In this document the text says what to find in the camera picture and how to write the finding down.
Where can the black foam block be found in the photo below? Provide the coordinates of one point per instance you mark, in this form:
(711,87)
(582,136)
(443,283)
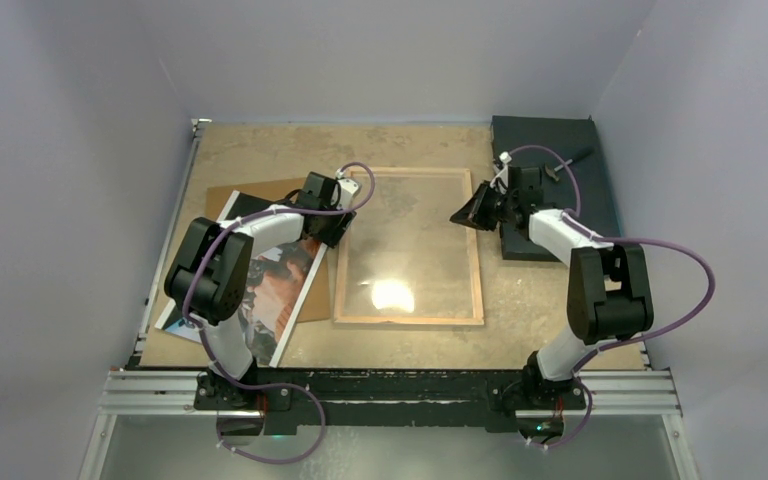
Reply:
(572,139)

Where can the small hammer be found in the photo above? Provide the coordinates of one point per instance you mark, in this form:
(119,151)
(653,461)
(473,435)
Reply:
(569,162)

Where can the brown cardboard backing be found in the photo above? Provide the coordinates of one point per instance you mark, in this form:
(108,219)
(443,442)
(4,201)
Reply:
(318,304)

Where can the aluminium rail frame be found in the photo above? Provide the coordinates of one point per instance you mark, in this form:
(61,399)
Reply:
(148,429)

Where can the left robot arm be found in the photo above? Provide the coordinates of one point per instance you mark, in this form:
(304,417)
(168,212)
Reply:
(207,276)

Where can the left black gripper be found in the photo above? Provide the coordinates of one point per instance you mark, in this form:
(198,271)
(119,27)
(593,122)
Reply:
(332,236)

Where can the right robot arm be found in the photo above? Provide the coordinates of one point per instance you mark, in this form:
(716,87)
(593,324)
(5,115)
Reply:
(608,294)

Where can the white wooden picture frame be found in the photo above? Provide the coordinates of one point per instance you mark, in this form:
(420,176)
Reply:
(410,320)

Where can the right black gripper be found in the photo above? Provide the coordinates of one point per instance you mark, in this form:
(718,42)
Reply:
(471,214)

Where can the printed photo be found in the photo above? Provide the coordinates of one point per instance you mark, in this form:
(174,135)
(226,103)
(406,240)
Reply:
(277,285)

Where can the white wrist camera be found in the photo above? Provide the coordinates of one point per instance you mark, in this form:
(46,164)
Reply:
(500,169)
(346,190)

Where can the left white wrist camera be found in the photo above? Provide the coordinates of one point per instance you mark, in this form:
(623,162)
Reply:
(346,190)

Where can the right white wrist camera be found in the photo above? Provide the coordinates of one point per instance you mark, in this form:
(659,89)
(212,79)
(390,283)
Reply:
(500,169)

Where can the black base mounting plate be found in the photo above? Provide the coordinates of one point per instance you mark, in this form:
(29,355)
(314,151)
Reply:
(284,399)

